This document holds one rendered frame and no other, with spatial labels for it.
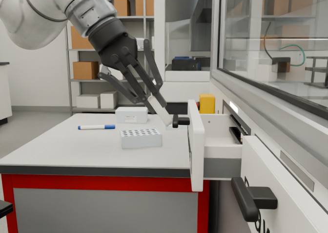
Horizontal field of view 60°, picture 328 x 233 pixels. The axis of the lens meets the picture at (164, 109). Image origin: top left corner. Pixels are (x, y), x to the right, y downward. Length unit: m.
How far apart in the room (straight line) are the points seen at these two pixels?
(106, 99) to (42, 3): 4.05
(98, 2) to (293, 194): 0.45
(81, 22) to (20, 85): 5.10
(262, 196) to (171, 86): 1.13
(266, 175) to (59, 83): 5.08
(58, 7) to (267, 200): 0.50
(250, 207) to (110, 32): 0.40
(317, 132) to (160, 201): 0.59
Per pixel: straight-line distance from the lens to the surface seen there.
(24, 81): 5.59
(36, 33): 0.69
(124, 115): 1.17
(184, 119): 0.58
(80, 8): 0.57
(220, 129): 0.73
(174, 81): 1.39
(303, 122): 0.28
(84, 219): 0.86
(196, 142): 0.46
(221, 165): 0.49
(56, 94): 5.37
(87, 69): 4.65
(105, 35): 0.56
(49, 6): 0.62
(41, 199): 0.88
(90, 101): 4.76
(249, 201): 0.29
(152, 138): 0.88
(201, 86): 1.39
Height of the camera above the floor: 1.05
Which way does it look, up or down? 12 degrees down
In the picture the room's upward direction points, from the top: straight up
